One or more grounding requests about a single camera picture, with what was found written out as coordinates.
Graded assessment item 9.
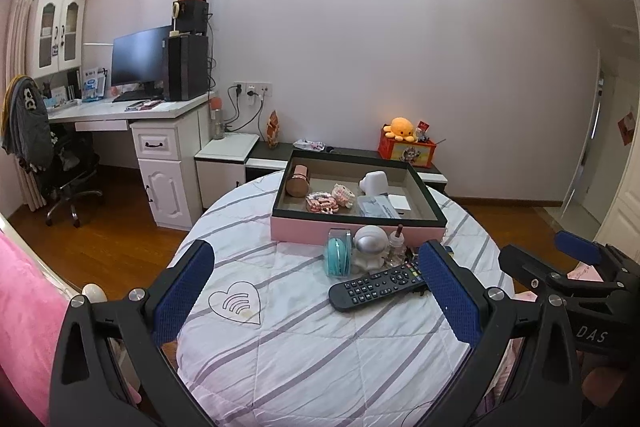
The dark low bench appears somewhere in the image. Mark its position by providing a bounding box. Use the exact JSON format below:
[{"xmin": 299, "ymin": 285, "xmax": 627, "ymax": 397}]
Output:
[{"xmin": 246, "ymin": 141, "xmax": 449, "ymax": 195}]

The white rounded device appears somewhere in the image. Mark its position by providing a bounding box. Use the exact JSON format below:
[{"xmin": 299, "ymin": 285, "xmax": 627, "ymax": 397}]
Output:
[{"xmin": 360, "ymin": 172, "xmax": 397, "ymax": 198}]

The black office chair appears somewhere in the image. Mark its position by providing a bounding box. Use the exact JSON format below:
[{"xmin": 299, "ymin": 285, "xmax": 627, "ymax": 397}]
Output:
[{"xmin": 22, "ymin": 127, "xmax": 103, "ymax": 228}]

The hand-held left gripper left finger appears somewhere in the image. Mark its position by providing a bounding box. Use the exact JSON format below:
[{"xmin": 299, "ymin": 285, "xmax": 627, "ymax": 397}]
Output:
[{"xmin": 49, "ymin": 239, "xmax": 216, "ymax": 427}]

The red paper on door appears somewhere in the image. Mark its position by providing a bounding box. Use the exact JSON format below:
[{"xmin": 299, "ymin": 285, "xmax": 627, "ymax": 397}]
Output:
[{"xmin": 617, "ymin": 107, "xmax": 640, "ymax": 148}]

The clear plastic case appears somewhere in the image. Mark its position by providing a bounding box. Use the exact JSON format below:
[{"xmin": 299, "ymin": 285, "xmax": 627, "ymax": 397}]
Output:
[{"xmin": 356, "ymin": 194, "xmax": 396, "ymax": 217}]

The black speaker box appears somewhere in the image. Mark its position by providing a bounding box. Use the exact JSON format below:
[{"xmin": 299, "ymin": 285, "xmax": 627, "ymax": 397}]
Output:
[{"xmin": 175, "ymin": 0, "xmax": 210, "ymax": 35}]

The orange octopus plush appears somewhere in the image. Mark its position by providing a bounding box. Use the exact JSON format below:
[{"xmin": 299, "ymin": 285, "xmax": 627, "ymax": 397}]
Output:
[{"xmin": 384, "ymin": 117, "xmax": 418, "ymax": 142}]

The grey jacket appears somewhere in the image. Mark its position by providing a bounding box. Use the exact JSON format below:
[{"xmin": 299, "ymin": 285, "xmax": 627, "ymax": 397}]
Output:
[{"xmin": 1, "ymin": 76, "xmax": 53, "ymax": 162}]

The pink printed pillow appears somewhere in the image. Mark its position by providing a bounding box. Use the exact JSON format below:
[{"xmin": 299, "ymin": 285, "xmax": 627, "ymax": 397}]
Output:
[{"xmin": 570, "ymin": 259, "xmax": 606, "ymax": 283}]

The white hutch cabinet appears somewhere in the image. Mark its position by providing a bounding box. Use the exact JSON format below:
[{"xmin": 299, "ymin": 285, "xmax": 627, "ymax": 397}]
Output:
[{"xmin": 25, "ymin": 0, "xmax": 87, "ymax": 80}]

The white and pink block cat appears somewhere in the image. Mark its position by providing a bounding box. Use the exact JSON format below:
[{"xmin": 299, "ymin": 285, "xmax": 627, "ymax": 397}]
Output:
[{"xmin": 331, "ymin": 183, "xmax": 357, "ymax": 208}]

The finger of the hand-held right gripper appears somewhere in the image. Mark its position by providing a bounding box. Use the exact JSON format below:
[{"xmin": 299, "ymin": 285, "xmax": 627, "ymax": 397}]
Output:
[
  {"xmin": 555, "ymin": 229, "xmax": 640, "ymax": 279},
  {"xmin": 498, "ymin": 243, "xmax": 640, "ymax": 308}
]

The white desk with drawers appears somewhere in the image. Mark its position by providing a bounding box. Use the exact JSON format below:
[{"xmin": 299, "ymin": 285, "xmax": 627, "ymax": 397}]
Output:
[{"xmin": 47, "ymin": 94, "xmax": 221, "ymax": 230}]

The rose gold cylinder container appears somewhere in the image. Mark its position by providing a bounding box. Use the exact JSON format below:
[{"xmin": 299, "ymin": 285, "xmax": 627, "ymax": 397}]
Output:
[{"xmin": 286, "ymin": 164, "xmax": 312, "ymax": 198}]

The clear bottle with red cap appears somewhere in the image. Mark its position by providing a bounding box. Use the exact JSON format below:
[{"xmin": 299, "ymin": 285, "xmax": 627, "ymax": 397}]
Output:
[{"xmin": 210, "ymin": 96, "xmax": 226, "ymax": 140}]

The small bottle with brown cap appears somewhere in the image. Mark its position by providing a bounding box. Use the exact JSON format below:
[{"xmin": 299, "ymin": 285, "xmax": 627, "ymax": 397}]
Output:
[{"xmin": 389, "ymin": 223, "xmax": 407, "ymax": 260}]

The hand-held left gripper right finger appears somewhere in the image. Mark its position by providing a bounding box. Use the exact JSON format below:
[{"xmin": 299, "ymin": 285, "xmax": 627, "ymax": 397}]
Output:
[{"xmin": 418, "ymin": 239, "xmax": 583, "ymax": 427}]

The pink box with dark rim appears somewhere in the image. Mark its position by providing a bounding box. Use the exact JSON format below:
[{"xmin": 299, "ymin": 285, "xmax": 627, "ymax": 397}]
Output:
[{"xmin": 270, "ymin": 149, "xmax": 448, "ymax": 248}]

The red printed box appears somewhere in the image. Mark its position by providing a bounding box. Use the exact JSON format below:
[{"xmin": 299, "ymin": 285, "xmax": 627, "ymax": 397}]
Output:
[{"xmin": 377, "ymin": 129, "xmax": 441, "ymax": 168}]

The low white side cabinet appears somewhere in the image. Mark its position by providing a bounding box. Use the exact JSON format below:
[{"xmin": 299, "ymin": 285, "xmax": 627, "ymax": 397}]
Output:
[{"xmin": 194, "ymin": 133, "xmax": 261, "ymax": 210}]

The black computer tower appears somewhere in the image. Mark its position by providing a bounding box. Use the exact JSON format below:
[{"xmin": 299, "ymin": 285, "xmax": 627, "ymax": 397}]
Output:
[{"xmin": 167, "ymin": 34, "xmax": 210, "ymax": 102}]

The black computer monitor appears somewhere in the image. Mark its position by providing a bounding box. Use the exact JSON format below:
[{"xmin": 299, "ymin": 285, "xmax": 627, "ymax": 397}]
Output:
[{"xmin": 111, "ymin": 26, "xmax": 173, "ymax": 90}]

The blue and white box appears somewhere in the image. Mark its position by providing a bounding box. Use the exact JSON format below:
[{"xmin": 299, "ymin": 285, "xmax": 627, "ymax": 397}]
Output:
[{"xmin": 82, "ymin": 66, "xmax": 106, "ymax": 102}]

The black remote control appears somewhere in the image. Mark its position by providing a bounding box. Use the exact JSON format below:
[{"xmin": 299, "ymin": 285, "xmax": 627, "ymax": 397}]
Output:
[{"xmin": 328, "ymin": 259, "xmax": 431, "ymax": 313}]

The white door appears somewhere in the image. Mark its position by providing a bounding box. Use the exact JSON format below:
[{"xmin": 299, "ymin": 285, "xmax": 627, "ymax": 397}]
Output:
[{"xmin": 560, "ymin": 57, "xmax": 640, "ymax": 253}]

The teal macaron case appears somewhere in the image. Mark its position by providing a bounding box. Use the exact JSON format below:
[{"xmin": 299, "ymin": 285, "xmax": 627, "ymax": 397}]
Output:
[{"xmin": 324, "ymin": 229, "xmax": 353, "ymax": 278}]

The black power cable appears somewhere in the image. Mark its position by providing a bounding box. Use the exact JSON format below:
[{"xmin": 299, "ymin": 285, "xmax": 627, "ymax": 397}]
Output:
[{"xmin": 227, "ymin": 87, "xmax": 266, "ymax": 132}]

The brown figurine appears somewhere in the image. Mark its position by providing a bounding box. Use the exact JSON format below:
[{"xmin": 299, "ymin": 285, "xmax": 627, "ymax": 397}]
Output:
[{"xmin": 265, "ymin": 109, "xmax": 281, "ymax": 149}]

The white radiator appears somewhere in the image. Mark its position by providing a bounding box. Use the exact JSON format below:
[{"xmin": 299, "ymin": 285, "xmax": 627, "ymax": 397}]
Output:
[{"xmin": 20, "ymin": 162, "xmax": 48, "ymax": 212}]

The white wall outlet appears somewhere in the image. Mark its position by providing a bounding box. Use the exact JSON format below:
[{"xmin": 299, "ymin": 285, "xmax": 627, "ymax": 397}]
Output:
[{"xmin": 233, "ymin": 82, "xmax": 273, "ymax": 98}]

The silver astronaut figure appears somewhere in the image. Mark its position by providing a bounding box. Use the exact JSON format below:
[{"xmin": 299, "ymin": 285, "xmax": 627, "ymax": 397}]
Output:
[{"xmin": 352, "ymin": 226, "xmax": 391, "ymax": 275}]

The person's right hand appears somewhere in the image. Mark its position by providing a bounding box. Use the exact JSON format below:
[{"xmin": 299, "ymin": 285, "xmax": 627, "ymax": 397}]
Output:
[{"xmin": 580, "ymin": 351, "xmax": 640, "ymax": 427}]

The pink fluffy blanket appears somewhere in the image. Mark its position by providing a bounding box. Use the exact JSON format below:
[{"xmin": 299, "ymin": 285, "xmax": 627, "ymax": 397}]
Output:
[{"xmin": 0, "ymin": 232, "xmax": 71, "ymax": 427}]

